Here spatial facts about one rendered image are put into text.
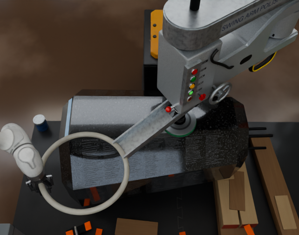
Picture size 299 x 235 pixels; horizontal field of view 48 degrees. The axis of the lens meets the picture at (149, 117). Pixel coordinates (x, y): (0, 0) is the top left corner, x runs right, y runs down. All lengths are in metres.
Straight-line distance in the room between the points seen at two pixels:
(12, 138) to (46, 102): 1.65
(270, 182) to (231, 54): 1.39
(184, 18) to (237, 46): 0.44
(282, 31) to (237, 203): 1.24
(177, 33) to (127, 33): 2.40
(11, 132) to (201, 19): 0.99
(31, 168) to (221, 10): 1.07
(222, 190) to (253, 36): 1.24
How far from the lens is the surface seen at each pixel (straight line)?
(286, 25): 2.00
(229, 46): 1.73
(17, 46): 3.87
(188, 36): 1.37
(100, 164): 2.11
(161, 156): 2.09
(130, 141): 1.92
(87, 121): 2.12
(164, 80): 1.72
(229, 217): 2.53
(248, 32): 1.78
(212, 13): 1.42
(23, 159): 1.59
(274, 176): 2.87
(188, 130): 2.04
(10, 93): 3.48
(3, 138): 1.67
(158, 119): 1.93
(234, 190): 2.59
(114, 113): 2.13
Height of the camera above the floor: 2.58
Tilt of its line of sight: 58 degrees down
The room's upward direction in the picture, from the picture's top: straight up
